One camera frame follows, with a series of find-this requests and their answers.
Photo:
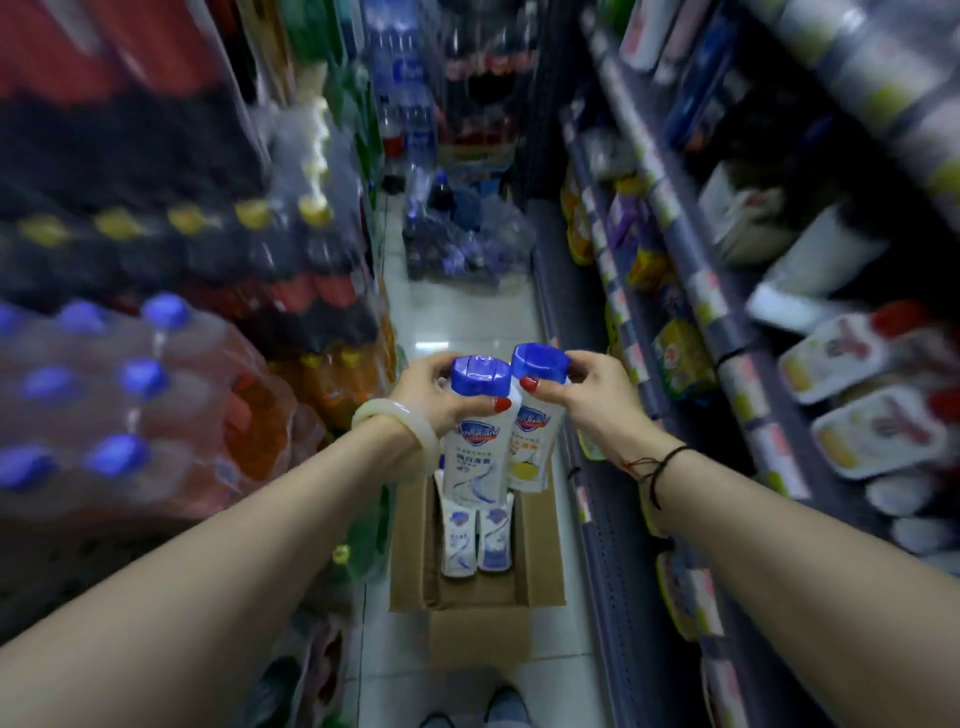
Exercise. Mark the person's right hand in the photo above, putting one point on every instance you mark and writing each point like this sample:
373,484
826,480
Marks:
600,409

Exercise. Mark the person's left hand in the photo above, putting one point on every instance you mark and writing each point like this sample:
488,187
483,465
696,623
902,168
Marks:
424,397

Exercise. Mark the person's left thumb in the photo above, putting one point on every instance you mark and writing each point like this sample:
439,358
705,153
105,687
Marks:
480,409

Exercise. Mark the person's right thumb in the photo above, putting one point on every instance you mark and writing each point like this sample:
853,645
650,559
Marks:
546,386

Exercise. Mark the white bottle blue cap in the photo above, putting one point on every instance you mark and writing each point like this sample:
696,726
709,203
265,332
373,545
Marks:
457,536
495,536
474,457

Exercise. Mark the white bottle yellow lemon print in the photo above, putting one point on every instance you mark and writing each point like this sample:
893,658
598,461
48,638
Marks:
534,442

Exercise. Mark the person's left forearm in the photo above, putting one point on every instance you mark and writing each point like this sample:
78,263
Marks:
195,585

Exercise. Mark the person's right forearm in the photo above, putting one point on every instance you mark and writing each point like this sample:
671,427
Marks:
795,592

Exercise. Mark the pale jade bangle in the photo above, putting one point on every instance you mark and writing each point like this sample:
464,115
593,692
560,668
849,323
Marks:
420,427

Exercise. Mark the yellow green packet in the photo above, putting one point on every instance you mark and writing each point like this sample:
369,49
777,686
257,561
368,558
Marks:
684,360

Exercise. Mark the pack of orange soda bottles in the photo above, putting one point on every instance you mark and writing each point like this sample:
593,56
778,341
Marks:
337,379

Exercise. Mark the brown cardboard box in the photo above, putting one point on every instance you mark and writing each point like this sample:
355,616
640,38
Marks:
540,547

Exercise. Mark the row of yellow packets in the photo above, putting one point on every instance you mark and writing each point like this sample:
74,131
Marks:
579,225

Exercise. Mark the purple and yellow packets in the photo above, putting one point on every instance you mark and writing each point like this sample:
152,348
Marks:
637,240

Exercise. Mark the wrapped bottle packs on floor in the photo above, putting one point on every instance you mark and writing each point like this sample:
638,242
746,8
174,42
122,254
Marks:
465,232

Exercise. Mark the grey metal store shelf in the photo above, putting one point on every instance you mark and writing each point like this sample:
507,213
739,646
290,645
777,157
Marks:
675,247

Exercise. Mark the pack of red-capped dark soda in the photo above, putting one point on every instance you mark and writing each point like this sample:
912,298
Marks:
315,307

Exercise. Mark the yellow-edged white packets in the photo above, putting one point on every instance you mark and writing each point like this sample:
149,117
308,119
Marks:
686,592

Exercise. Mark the person's grey shoe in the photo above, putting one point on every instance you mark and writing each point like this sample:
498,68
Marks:
506,709
436,721

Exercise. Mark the row of dark soda bottles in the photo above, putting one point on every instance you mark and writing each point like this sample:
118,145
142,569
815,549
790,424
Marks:
487,82

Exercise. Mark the row of red-capped white pouches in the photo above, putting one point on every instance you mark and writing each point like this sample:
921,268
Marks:
877,420

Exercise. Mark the stack of blue-labelled water bottles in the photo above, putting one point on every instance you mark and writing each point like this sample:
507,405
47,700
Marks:
405,82

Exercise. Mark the pack of green soda bottles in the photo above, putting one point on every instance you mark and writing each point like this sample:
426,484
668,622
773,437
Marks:
352,97

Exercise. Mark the blue packets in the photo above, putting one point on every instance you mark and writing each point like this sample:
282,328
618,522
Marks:
697,75

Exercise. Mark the pack of blue-capped water bottles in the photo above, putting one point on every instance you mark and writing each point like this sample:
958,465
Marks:
127,405

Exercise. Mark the pack of yellow-capped dark soda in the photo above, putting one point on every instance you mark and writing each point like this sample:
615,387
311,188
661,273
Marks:
150,247

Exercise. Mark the pack of red-labelled soda bottles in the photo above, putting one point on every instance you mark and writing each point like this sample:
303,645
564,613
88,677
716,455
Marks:
97,67

